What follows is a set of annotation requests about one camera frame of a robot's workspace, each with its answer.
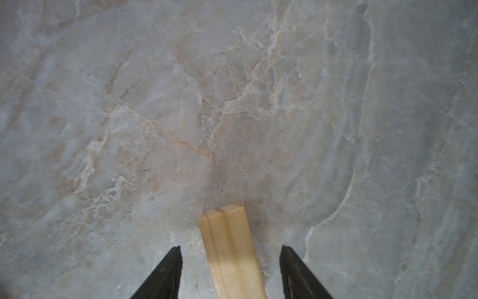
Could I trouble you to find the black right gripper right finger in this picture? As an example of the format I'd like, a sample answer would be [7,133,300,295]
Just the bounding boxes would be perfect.
[280,245,332,299]

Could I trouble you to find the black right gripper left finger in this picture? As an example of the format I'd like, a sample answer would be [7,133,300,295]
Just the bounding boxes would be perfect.
[131,246,183,299]

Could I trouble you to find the grooved pale wood block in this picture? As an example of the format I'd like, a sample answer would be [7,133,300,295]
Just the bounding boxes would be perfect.
[198,203,266,299]

